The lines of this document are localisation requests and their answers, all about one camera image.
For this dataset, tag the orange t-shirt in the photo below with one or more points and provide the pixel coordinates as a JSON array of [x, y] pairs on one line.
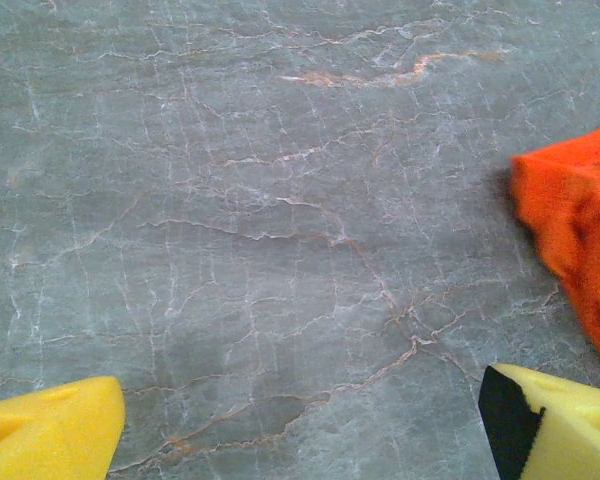
[[565, 210]]

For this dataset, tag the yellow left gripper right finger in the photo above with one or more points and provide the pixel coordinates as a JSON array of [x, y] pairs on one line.
[[575, 440]]

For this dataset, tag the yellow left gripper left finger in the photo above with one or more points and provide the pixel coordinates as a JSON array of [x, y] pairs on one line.
[[45, 440]]

